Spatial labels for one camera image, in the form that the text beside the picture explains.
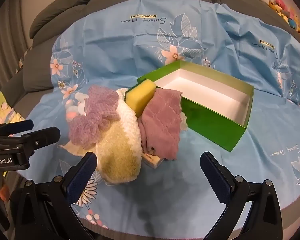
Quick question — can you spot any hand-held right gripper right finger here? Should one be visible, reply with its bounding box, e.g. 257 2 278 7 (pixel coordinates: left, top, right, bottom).
200 152 283 240

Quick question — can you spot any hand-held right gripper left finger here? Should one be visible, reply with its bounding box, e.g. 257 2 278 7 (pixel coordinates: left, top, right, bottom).
14 152 98 240

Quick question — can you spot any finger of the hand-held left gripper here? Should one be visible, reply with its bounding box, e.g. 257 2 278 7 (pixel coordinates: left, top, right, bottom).
0 120 34 137
14 127 61 153

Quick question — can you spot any white and yellow towel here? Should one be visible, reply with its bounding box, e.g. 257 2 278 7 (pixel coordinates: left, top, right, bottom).
90 88 143 183

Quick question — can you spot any green cardboard box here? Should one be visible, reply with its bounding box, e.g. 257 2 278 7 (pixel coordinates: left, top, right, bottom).
137 60 255 152

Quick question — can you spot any small white printed box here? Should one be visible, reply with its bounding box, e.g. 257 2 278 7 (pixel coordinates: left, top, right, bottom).
142 152 165 169

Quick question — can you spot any purple mesh cloth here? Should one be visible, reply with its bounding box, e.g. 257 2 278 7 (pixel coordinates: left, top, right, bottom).
69 85 120 149

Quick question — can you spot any mauve quilted cloth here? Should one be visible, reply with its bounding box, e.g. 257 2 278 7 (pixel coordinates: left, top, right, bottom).
139 88 183 161

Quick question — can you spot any yellow sponge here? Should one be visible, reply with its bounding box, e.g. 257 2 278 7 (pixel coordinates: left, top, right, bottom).
125 80 157 117

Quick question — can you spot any yellow-green printed cloth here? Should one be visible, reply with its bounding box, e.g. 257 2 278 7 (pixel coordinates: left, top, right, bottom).
0 90 25 128

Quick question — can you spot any white pink plush bunny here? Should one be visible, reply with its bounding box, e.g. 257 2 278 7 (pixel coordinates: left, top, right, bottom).
65 92 90 120

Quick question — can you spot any blue floral sheet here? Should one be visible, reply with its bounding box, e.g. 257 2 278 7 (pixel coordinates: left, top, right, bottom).
24 0 300 230

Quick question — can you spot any grey sofa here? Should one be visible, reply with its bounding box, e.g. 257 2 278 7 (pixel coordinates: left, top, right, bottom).
5 0 300 230

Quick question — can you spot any pile of plush toys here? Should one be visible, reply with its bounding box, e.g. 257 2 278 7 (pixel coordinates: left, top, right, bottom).
247 0 300 38

